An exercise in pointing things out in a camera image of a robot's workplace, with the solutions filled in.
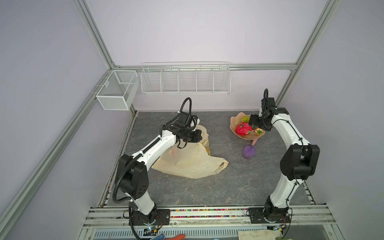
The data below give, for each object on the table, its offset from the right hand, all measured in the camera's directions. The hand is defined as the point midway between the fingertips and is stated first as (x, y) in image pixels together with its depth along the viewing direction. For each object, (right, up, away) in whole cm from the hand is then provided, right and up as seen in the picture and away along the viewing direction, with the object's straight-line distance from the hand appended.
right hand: (256, 124), depth 91 cm
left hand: (-34, -8, -9) cm, 36 cm away
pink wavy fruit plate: (-8, +4, +19) cm, 21 cm away
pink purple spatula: (-3, -17, +5) cm, 18 cm away
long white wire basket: (-43, +32, +8) cm, 54 cm away
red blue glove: (-53, -53, -22) cm, 78 cm away
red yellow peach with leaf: (+5, -4, +8) cm, 10 cm away
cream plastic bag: (-38, -19, -12) cm, 45 cm away
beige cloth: (-8, -51, -23) cm, 56 cm away
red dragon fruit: (-5, -3, +8) cm, 10 cm away
